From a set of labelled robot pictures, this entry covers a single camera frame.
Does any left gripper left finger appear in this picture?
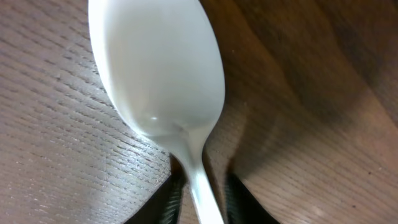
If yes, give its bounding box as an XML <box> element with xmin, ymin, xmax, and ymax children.
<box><xmin>124</xmin><ymin>172</ymin><xmax>186</xmax><ymax>224</ymax></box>

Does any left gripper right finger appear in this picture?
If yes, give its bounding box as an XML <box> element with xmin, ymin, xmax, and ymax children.
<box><xmin>224</xmin><ymin>172</ymin><xmax>280</xmax><ymax>224</ymax></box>

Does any white plastic spoon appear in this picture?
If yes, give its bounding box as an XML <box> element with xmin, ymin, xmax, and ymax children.
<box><xmin>88</xmin><ymin>0</ymin><xmax>225</xmax><ymax>223</ymax></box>

